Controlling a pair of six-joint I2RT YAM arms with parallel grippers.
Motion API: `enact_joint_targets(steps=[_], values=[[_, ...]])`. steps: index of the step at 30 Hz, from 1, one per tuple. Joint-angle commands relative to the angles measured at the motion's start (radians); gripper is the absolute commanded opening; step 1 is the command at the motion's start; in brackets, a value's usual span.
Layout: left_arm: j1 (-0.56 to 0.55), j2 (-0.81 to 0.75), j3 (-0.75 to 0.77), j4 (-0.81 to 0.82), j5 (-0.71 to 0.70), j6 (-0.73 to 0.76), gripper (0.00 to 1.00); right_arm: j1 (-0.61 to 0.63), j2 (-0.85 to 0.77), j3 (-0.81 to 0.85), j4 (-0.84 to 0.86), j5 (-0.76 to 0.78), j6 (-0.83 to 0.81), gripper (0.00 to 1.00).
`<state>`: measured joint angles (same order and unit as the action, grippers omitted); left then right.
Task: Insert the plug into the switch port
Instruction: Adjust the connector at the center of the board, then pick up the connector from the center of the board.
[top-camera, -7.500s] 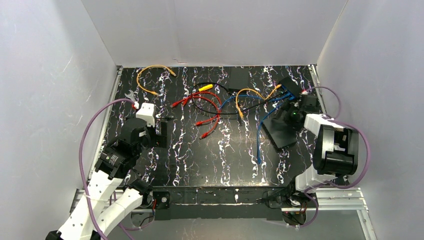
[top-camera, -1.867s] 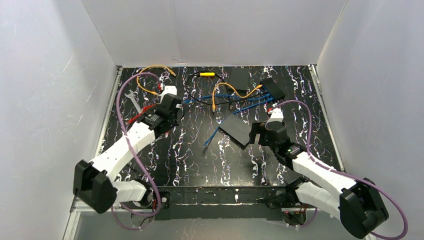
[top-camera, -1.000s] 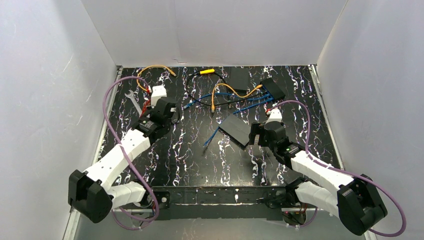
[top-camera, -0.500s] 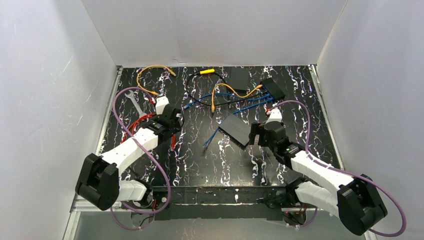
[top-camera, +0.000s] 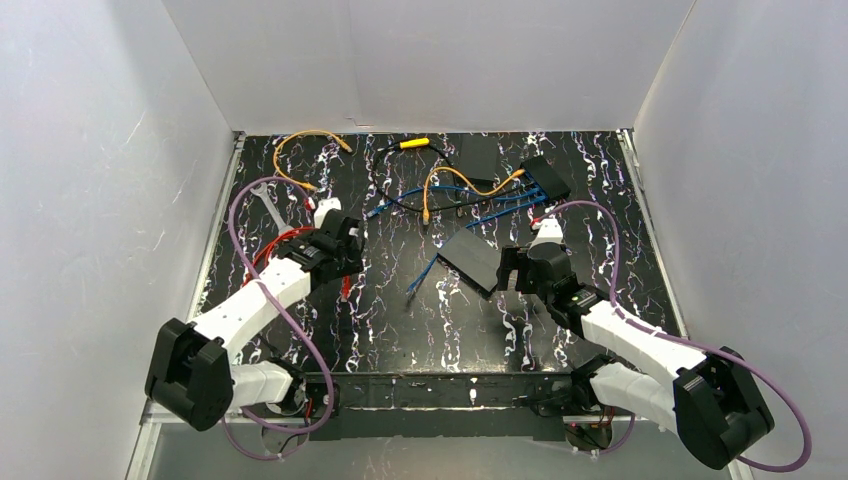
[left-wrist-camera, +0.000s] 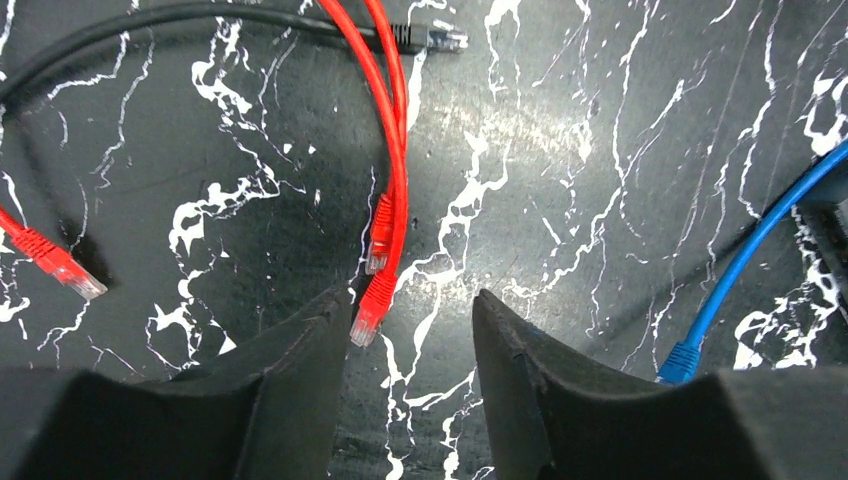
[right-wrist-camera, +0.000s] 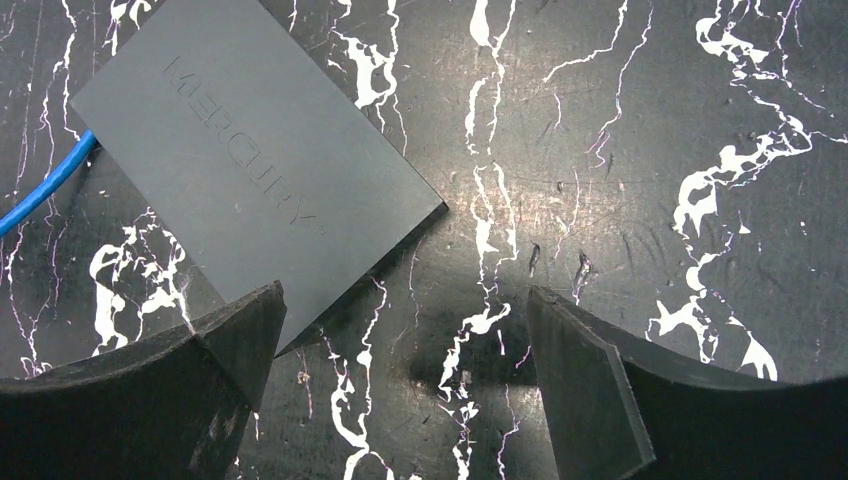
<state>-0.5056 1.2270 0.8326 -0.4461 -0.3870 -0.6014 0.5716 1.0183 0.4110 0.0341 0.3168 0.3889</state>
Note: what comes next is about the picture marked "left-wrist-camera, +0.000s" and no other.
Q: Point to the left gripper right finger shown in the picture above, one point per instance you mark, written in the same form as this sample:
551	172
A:
554	413

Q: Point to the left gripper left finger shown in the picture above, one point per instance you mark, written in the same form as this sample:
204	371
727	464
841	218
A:
265	410

